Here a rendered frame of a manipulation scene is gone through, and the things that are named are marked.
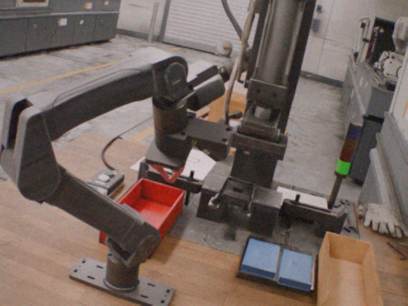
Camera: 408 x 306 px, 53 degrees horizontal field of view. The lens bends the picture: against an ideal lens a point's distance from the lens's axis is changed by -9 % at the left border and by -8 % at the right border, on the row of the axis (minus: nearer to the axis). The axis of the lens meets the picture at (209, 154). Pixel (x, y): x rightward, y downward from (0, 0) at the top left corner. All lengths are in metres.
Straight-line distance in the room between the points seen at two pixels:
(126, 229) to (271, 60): 0.50
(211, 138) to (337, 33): 9.54
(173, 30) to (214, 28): 1.03
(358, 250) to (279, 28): 0.56
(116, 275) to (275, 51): 0.58
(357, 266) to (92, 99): 0.77
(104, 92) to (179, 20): 10.21
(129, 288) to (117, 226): 0.15
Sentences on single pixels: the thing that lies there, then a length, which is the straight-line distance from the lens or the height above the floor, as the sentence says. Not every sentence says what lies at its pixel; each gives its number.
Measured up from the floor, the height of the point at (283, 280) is 0.93.
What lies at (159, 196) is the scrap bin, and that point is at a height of 0.92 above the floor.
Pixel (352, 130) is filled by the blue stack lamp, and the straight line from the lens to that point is 1.21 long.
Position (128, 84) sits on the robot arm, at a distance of 0.63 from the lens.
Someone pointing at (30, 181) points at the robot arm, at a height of 1.18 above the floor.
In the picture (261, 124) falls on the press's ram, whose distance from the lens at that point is 1.01.
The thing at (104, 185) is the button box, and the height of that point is 0.93.
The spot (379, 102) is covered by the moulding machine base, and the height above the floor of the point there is 0.85.
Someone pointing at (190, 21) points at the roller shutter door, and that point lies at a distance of 10.72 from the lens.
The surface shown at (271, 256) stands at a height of 0.92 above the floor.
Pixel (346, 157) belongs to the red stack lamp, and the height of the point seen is 1.10.
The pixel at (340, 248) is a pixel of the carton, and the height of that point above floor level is 0.94.
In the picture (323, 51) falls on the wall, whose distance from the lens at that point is 10.24.
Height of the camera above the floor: 1.45
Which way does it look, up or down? 21 degrees down
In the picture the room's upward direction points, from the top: 12 degrees clockwise
